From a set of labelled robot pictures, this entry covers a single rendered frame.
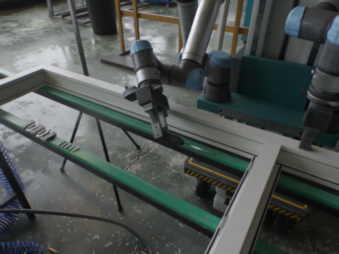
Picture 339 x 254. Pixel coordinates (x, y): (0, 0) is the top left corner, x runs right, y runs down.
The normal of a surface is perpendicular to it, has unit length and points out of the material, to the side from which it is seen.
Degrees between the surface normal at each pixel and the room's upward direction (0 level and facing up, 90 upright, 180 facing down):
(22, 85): 90
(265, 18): 90
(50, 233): 0
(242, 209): 0
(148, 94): 48
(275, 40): 90
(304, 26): 87
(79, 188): 0
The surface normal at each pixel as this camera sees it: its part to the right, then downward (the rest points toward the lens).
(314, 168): -0.52, 0.51
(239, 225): 0.00, -0.81
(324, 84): -0.77, 0.38
